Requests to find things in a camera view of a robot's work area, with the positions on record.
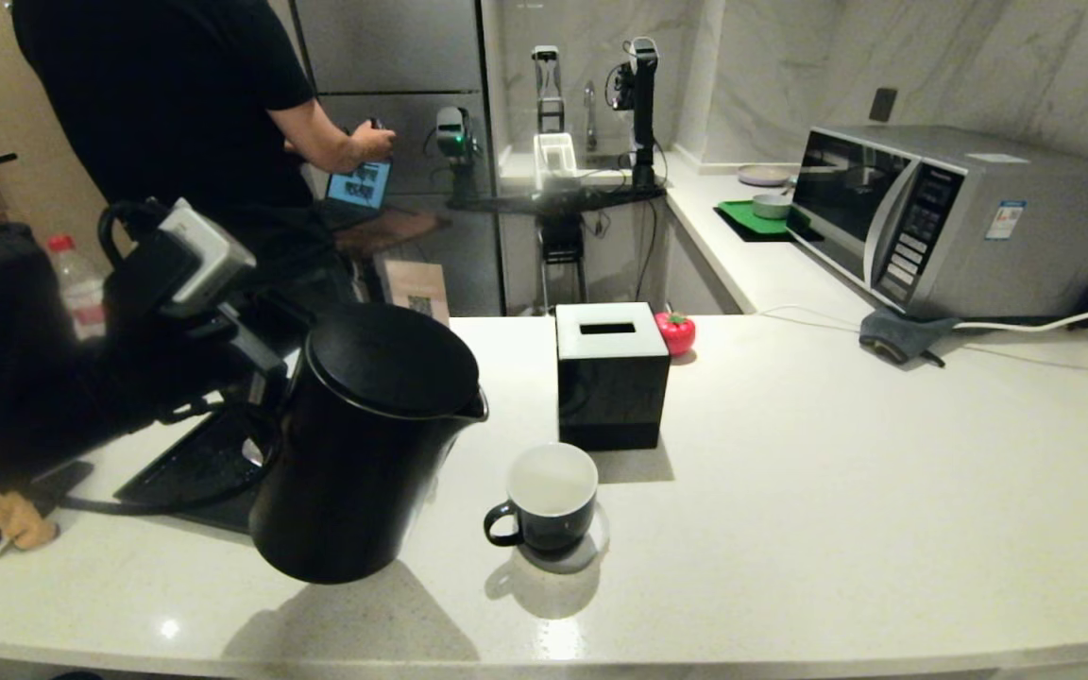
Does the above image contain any black electric kettle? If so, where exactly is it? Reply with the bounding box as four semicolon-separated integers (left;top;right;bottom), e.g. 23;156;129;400
248;302;490;586

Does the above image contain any black serving tray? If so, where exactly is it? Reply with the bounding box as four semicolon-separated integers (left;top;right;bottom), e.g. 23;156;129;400
114;406;282;536

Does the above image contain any plastic bottle red cap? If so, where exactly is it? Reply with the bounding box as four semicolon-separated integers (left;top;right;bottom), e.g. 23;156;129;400
45;235;110;342

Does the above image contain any brown QR code sign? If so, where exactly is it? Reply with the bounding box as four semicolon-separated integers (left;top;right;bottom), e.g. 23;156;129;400
383;260;451;328

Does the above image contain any brown wooden table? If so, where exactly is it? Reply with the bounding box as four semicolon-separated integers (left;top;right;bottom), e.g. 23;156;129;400
334;210;443;261

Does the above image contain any open laptop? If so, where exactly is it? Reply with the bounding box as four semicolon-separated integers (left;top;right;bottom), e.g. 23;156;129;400
323;161;394;229

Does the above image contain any person in black shirt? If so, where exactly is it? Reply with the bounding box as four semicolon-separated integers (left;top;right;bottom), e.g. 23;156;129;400
10;0;399;294

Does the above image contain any grey device with green light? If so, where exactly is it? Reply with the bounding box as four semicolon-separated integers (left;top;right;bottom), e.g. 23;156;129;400
431;106;485;201

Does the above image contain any black stool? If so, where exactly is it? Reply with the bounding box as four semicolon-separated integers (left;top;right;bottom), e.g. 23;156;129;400
539;217;589;313

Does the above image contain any grey steel refrigerator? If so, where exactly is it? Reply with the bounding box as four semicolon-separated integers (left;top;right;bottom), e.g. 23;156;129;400
294;0;507;317

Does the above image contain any black mug white inside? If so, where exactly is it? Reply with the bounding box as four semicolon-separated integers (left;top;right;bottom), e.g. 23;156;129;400
484;443;599;554

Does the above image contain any white dish rack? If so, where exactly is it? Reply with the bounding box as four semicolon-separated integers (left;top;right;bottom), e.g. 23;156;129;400
533;133;580;193

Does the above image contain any black tissue box white lid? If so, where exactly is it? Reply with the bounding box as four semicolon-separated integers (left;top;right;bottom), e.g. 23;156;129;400
555;302;671;451

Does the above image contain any chrome metal stand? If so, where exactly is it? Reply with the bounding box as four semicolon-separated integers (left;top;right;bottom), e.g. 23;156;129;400
533;45;566;134

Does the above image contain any red tomato-shaped timer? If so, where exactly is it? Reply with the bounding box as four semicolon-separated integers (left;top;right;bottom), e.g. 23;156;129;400
654;310;697;357

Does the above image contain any green tray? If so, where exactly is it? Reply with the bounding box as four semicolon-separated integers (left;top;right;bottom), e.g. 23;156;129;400
714;199;814;244

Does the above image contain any grey oven mitt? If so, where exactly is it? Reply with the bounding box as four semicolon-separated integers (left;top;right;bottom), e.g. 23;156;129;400
858;309;961;368

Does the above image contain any silver microwave oven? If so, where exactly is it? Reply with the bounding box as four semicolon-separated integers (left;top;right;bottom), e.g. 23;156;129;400
787;125;1088;320

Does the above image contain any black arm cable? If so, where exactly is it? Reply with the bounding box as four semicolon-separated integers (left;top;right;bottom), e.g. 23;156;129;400
51;203;282;517

